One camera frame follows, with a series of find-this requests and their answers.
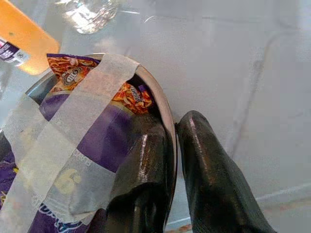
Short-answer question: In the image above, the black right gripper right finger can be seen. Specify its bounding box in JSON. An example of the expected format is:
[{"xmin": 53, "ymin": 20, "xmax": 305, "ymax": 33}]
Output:
[{"xmin": 176, "ymin": 110, "xmax": 279, "ymax": 233}]

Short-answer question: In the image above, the clear plastic bottle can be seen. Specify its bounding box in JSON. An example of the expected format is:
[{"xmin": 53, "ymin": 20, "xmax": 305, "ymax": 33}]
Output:
[{"xmin": 54, "ymin": 0, "xmax": 119, "ymax": 35}]

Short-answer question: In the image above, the beige masking tape strip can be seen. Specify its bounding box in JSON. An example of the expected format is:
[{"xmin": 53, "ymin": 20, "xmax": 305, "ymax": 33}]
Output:
[
  {"xmin": 0, "ymin": 53, "xmax": 141, "ymax": 233},
  {"xmin": 6, "ymin": 93, "xmax": 117, "ymax": 223}
]

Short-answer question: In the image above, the purple noodle packet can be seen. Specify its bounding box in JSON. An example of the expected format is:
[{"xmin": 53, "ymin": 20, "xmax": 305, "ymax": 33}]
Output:
[{"xmin": 0, "ymin": 53, "xmax": 156, "ymax": 233}]

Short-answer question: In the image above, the orange juice bottle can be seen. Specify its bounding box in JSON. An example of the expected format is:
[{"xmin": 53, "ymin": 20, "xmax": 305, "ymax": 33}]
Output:
[{"xmin": 0, "ymin": 0, "xmax": 61, "ymax": 76}]

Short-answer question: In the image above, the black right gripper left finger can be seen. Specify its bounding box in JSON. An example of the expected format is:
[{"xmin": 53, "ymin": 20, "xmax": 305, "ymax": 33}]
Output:
[{"xmin": 91, "ymin": 115, "xmax": 177, "ymax": 233}]

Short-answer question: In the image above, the steel bowl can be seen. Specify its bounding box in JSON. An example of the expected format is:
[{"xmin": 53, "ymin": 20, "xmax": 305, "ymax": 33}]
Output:
[{"xmin": 24, "ymin": 54, "xmax": 178, "ymax": 233}]

